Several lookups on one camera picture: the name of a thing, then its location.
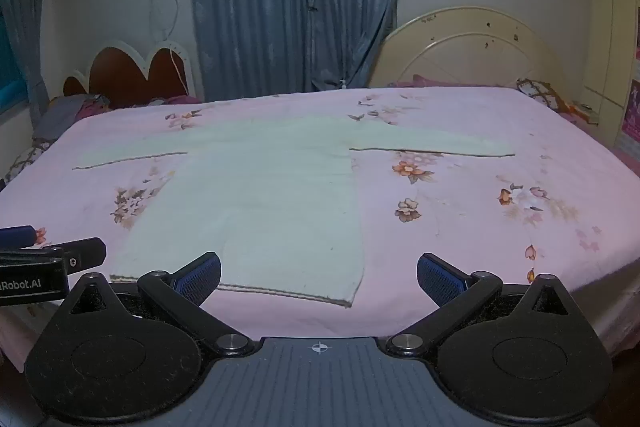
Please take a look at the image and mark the pink floral bed sheet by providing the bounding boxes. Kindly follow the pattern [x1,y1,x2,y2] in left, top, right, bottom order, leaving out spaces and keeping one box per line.
[0,86,640,370]

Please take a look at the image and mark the pink pillow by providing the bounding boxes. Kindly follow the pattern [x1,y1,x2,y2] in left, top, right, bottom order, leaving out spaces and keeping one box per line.
[394,74,517,90]

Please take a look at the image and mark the brown heart-shaped headboard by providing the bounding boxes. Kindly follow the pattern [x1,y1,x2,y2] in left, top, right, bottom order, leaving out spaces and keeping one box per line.
[62,41,193,108]

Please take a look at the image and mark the window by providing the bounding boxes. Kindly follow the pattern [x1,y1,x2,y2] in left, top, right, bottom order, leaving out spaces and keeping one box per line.
[0,12,27,108]

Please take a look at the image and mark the lattice patterned pillow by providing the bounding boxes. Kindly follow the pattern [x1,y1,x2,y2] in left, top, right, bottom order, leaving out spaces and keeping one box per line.
[516,78,573,114]
[0,138,57,190]

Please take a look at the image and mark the cream wardrobe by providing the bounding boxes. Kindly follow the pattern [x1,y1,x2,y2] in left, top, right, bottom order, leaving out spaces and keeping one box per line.
[579,0,640,148]

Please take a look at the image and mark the white hanging cable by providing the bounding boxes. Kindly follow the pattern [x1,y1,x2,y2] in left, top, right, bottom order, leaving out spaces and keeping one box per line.
[149,0,192,94]

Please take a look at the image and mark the grey side curtain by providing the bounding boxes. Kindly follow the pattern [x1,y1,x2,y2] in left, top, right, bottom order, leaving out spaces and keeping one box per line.
[0,0,53,104]

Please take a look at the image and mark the magenta pillow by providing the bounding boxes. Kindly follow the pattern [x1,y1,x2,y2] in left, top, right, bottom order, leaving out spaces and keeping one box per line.
[150,95,202,108]

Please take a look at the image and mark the cream curved headboard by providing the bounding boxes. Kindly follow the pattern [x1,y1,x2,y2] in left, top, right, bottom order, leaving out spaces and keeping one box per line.
[367,6,581,100]

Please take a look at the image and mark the light green sweater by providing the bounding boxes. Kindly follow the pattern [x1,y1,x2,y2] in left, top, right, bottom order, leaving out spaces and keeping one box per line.
[71,116,517,309]

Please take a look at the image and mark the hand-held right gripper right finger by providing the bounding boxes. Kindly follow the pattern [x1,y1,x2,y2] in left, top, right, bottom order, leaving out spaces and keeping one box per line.
[384,252,579,356]

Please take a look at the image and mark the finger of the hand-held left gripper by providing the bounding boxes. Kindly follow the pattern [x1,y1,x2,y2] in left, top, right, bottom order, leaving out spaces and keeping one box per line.
[44,237,107,279]
[0,225,37,249]

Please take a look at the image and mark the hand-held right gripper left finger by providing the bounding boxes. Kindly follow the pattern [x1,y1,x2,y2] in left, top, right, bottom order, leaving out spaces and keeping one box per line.
[65,251,253,356]

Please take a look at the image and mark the pink wall poster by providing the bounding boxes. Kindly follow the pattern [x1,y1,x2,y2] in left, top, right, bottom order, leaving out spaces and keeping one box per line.
[620,79,640,138]

